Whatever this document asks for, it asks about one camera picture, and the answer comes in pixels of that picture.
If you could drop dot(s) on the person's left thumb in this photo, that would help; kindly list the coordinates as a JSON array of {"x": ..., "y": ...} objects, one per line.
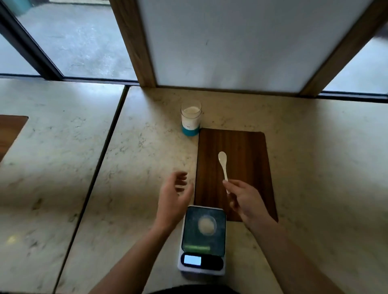
[{"x": 188, "y": 193}]

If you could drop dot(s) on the white plastic spoon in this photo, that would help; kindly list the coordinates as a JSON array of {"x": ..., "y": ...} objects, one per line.
[{"x": 223, "y": 168}]

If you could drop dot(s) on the glass jar with teal base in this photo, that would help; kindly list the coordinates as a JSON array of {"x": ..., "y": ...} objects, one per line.
[{"x": 191, "y": 118}]

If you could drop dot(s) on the small pile of white powder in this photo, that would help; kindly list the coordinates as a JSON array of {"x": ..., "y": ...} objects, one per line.
[{"x": 207, "y": 225}]

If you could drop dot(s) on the person's left forearm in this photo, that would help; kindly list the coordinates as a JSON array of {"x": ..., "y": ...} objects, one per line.
[{"x": 133, "y": 262}]

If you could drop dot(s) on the brown wooden board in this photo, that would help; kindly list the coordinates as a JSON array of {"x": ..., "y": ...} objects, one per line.
[{"x": 9, "y": 131}]

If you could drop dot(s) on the black window frame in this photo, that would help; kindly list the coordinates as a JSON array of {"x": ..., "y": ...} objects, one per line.
[{"x": 33, "y": 57}]

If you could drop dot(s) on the person's right thumb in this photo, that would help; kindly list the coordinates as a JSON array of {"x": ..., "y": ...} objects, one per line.
[{"x": 232, "y": 184}]

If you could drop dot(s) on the person's left middle finger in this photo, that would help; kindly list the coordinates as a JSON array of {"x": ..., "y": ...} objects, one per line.
[{"x": 181, "y": 185}]

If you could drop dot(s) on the person's dark clothing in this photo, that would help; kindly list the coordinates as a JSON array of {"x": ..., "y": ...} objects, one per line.
[{"x": 194, "y": 290}]

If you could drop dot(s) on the person's right hand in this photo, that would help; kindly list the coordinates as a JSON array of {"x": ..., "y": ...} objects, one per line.
[{"x": 247, "y": 203}]

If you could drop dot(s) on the person's right forearm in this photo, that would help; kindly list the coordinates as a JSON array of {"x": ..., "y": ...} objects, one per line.
[{"x": 288, "y": 257}]

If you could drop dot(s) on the person's left hand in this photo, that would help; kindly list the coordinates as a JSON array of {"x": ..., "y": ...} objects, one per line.
[{"x": 171, "y": 203}]

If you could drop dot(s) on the wooden framed white panel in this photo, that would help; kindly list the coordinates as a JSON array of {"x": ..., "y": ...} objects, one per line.
[{"x": 242, "y": 45}]

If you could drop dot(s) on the dark wooden cutting board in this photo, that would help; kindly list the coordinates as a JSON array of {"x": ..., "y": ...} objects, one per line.
[{"x": 239, "y": 169}]

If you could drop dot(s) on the white digital kitchen scale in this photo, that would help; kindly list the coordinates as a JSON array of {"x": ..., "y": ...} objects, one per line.
[{"x": 203, "y": 240}]

